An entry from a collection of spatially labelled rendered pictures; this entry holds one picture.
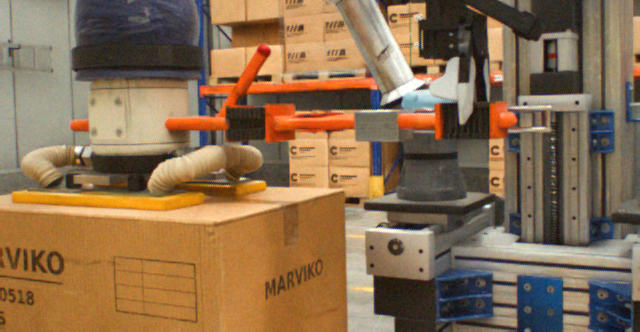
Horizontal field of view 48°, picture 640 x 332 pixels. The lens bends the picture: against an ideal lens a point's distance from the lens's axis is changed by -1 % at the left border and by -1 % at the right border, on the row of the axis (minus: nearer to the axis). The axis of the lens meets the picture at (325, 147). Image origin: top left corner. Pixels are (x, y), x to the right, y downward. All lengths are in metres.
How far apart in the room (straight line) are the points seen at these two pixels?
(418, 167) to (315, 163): 7.84
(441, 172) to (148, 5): 0.69
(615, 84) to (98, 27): 1.03
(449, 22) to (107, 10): 0.56
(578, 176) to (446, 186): 0.27
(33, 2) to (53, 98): 1.52
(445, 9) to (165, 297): 0.57
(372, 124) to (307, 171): 8.38
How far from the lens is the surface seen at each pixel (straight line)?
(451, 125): 1.00
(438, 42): 1.02
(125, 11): 1.23
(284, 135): 1.15
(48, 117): 12.17
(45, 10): 12.31
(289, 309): 1.17
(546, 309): 1.48
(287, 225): 1.14
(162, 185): 1.15
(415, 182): 1.52
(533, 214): 1.57
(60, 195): 1.26
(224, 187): 1.27
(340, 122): 1.07
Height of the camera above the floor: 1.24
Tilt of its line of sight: 3 degrees down
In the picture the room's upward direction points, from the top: 2 degrees counter-clockwise
